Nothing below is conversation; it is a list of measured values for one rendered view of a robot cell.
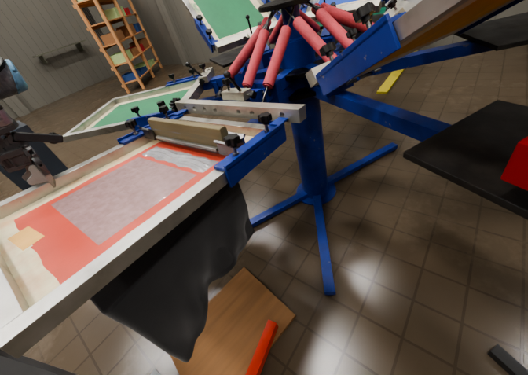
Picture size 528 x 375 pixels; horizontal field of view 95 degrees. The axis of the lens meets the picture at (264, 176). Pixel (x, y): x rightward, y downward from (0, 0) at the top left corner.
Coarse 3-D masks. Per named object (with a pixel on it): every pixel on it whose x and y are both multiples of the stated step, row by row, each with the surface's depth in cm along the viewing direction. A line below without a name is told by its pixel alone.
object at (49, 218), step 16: (160, 144) 99; (128, 160) 91; (144, 160) 88; (160, 160) 86; (96, 176) 84; (112, 176) 82; (128, 176) 80; (144, 176) 78; (80, 192) 77; (96, 192) 75; (112, 192) 73; (48, 208) 72; (64, 208) 70; (80, 208) 69; (16, 224) 68; (32, 224) 66; (48, 224) 65; (64, 224) 64
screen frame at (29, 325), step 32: (256, 128) 87; (96, 160) 88; (32, 192) 76; (192, 192) 60; (160, 224) 52; (0, 256) 55; (128, 256) 48; (0, 288) 44; (64, 288) 42; (96, 288) 44; (0, 320) 39; (32, 320) 38
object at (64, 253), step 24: (168, 168) 80; (120, 192) 72; (144, 192) 70; (168, 192) 68; (96, 216) 64; (120, 216) 62; (144, 216) 61; (48, 240) 59; (72, 240) 58; (96, 240) 56; (48, 264) 52; (72, 264) 51
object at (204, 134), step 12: (156, 120) 91; (168, 120) 88; (180, 120) 86; (156, 132) 96; (168, 132) 91; (180, 132) 86; (192, 132) 81; (204, 132) 77; (216, 132) 74; (204, 144) 81; (216, 144) 77
